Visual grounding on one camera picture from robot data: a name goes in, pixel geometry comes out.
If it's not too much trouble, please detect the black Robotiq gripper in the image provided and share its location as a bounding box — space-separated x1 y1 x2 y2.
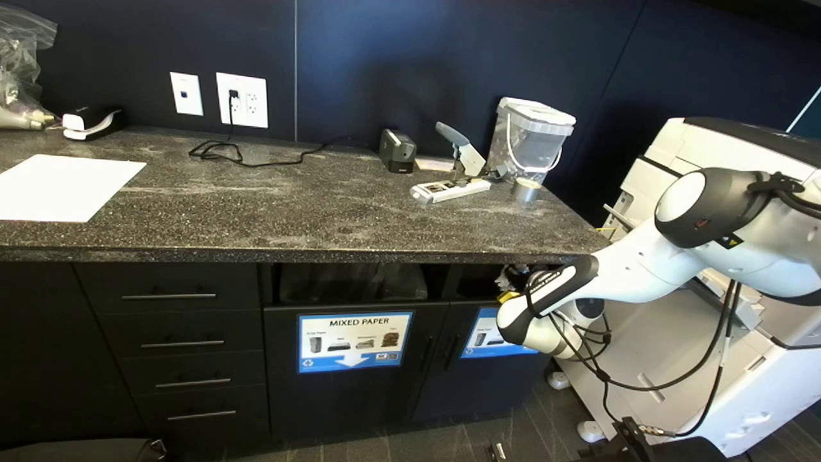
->
498 263 534 297

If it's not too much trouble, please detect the black bin door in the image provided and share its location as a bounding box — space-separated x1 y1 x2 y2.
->
413 293 566 426
264 297 431 438

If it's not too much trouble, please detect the blue label with up arrow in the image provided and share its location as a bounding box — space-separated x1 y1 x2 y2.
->
459 305 540 361

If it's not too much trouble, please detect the white tape dispenser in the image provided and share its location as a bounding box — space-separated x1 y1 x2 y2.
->
408 174 494 205

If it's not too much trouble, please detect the clear bucket with white lid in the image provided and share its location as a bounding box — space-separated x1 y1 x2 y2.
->
485 96 579 187

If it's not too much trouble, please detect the black pencil sharpener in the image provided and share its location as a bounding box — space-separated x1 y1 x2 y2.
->
377 127 420 178

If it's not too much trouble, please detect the blue label with down arrow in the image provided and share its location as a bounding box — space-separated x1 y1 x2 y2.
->
294 307 414 377

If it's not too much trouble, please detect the large white office printer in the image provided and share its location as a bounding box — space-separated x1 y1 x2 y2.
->
548 112 821 460

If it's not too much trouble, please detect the white power outlet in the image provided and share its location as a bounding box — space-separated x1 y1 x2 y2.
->
212 69 272 133

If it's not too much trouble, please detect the teal screen panel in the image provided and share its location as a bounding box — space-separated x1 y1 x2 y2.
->
784 84 821 144

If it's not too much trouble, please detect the flat white paper sheet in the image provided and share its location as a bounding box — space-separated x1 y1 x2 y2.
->
0 151 149 227

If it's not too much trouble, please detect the white and black stapler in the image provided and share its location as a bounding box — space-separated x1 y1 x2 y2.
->
58 100 125 142

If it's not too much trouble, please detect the black cabinet door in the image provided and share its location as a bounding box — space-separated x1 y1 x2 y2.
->
0 263 86 441

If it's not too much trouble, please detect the clear plastic bag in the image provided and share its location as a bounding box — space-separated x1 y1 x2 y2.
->
0 6 60 133

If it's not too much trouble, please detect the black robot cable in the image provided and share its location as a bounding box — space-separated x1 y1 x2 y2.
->
545 170 821 441

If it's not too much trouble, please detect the black wheeled floor bracket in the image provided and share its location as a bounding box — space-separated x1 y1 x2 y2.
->
597 417 657 462

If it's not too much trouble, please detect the black drawer with metal handle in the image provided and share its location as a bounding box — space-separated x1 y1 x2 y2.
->
130 393 272 458
112 350 268 400
73 263 264 316
92 307 267 356

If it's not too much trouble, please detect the black power cable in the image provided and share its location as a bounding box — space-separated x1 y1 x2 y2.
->
187 87 334 170

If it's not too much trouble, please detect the white wall plate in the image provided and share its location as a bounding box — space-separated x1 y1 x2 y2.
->
167 69 207 120

